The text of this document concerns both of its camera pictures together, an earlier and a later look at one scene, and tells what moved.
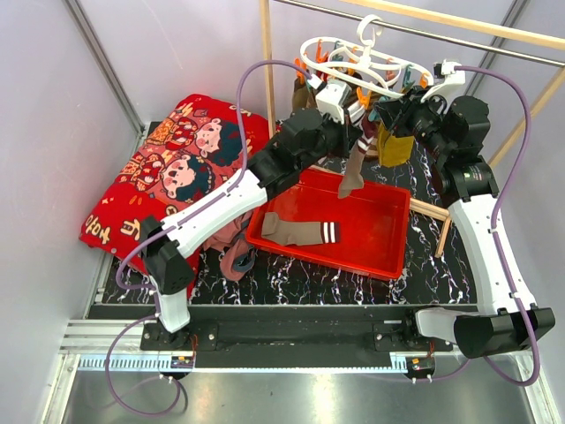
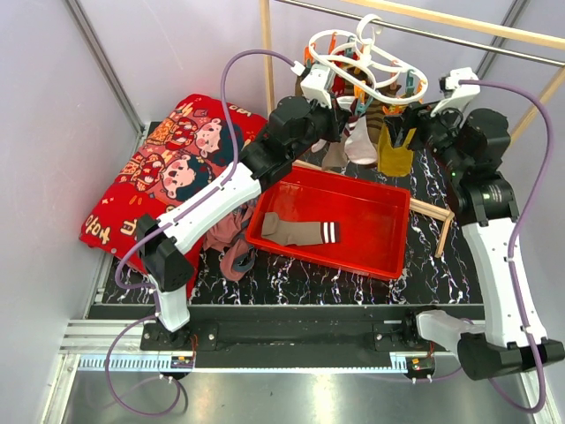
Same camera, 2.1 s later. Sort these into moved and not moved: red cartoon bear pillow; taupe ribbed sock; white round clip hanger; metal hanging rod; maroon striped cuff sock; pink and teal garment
Moved: white round clip hanger; maroon striped cuff sock
Not moved: metal hanging rod; taupe ribbed sock; red cartoon bear pillow; pink and teal garment
